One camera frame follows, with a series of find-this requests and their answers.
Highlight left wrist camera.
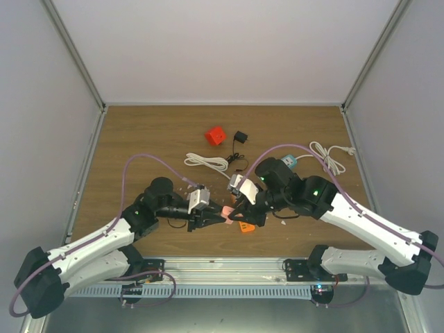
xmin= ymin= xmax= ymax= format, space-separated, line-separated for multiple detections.
xmin=188 ymin=185 xmax=210 ymax=214

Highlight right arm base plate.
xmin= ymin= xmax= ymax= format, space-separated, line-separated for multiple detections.
xmin=282 ymin=258 xmax=348 ymax=282

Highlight pink charger plug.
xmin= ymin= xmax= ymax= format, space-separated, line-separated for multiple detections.
xmin=221 ymin=206 xmax=234 ymax=225

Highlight slotted cable duct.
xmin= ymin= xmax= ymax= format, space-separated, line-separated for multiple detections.
xmin=74 ymin=284 xmax=311 ymax=300

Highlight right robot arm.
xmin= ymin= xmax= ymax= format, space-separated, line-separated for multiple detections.
xmin=228 ymin=157 xmax=438 ymax=296

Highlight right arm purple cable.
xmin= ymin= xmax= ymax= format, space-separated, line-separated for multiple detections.
xmin=242 ymin=144 xmax=444 ymax=309

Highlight red cube adapter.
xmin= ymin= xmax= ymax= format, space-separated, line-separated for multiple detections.
xmin=204 ymin=126 xmax=227 ymax=146

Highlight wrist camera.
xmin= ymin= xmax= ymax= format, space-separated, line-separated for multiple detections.
xmin=228 ymin=174 xmax=259 ymax=205
xmin=188 ymin=185 xmax=210 ymax=214

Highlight white orange strip cord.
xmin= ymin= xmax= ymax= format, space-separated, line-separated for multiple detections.
xmin=184 ymin=152 xmax=233 ymax=181

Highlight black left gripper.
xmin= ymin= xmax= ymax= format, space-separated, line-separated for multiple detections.
xmin=157 ymin=197 xmax=225 ymax=231

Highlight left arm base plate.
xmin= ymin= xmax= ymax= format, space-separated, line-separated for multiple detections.
xmin=134 ymin=259 xmax=165 ymax=283

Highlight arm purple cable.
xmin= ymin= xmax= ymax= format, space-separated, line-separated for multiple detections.
xmin=242 ymin=144 xmax=444 ymax=309
xmin=8 ymin=154 xmax=198 ymax=317

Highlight orange power strip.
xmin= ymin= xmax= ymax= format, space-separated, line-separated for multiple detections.
xmin=229 ymin=194 xmax=257 ymax=235

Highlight white teal strip cord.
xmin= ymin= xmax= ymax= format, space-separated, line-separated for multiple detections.
xmin=296 ymin=140 xmax=357 ymax=176

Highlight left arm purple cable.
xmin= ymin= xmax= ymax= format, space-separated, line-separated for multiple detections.
xmin=8 ymin=154 xmax=198 ymax=317

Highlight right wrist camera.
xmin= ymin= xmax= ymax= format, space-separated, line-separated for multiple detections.
xmin=228 ymin=174 xmax=259 ymax=205

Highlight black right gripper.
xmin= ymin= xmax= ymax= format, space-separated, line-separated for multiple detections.
xmin=228 ymin=187 xmax=289 ymax=228

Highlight black adapter cable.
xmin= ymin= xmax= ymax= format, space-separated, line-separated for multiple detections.
xmin=225 ymin=138 xmax=249 ymax=173

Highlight aluminium front rail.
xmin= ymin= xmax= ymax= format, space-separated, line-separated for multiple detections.
xmin=163 ymin=250 xmax=389 ymax=284

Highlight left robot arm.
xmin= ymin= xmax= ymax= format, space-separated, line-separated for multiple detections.
xmin=14 ymin=177 xmax=225 ymax=318

